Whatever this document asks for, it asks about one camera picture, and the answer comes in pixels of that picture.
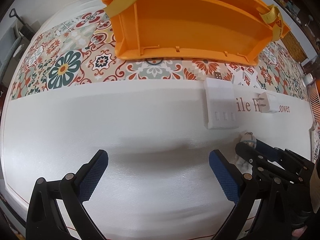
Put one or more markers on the astronaut keychain with keys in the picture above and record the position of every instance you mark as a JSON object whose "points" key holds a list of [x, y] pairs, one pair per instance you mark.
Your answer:
{"points": [[244, 148]]}

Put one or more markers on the white basket of oranges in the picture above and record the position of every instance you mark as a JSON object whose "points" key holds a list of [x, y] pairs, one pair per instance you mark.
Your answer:
{"points": [[313, 94]]}

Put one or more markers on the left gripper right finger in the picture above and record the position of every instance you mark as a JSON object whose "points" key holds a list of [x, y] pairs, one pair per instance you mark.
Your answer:
{"points": [[241, 189]]}

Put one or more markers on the woven wicker tissue box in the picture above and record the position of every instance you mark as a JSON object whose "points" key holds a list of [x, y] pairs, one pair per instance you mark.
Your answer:
{"points": [[294, 47]]}

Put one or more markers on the orange plastic storage crate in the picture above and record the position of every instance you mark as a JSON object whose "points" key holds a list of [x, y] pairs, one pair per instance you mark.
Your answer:
{"points": [[224, 30]]}

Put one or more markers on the white small cup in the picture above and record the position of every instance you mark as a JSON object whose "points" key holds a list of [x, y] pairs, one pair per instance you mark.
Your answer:
{"points": [[308, 79]]}

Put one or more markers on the white power adapter cube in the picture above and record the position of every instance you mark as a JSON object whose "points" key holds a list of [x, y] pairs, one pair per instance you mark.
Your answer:
{"points": [[268, 103]]}

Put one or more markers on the grey sofa armchair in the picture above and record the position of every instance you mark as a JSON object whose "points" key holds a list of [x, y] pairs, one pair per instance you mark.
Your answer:
{"points": [[9, 44]]}

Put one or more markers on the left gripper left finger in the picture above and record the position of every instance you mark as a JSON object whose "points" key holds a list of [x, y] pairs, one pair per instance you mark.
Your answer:
{"points": [[44, 219]]}

